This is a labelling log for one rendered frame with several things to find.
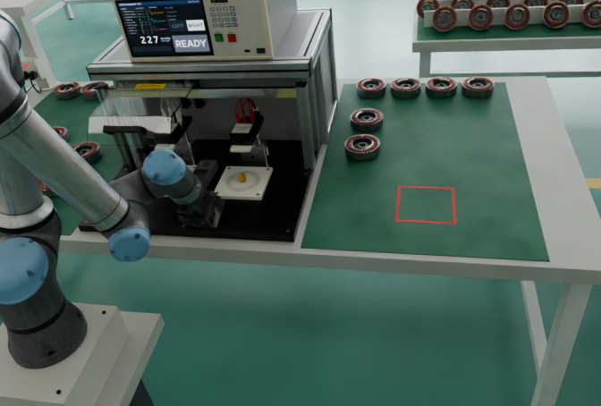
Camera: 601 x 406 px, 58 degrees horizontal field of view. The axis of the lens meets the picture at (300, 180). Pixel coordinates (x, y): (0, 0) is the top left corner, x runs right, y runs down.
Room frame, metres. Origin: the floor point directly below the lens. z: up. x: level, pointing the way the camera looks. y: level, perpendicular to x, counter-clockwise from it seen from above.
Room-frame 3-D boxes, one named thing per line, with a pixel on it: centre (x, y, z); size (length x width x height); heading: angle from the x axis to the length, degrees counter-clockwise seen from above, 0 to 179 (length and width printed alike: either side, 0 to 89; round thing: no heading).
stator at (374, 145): (1.45, -0.21, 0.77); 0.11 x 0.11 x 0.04
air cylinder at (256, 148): (1.47, 0.14, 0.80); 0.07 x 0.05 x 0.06; 75
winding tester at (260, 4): (1.67, 0.19, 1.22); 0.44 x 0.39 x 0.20; 75
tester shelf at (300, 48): (1.67, 0.21, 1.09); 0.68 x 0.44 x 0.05; 75
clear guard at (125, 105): (1.40, 0.40, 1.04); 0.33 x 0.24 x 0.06; 165
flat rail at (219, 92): (1.46, 0.26, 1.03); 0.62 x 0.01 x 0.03; 75
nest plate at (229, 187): (1.33, 0.17, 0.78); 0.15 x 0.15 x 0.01; 75
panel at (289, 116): (1.60, 0.22, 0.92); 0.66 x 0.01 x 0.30; 75
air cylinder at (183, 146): (1.53, 0.37, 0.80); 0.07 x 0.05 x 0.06; 75
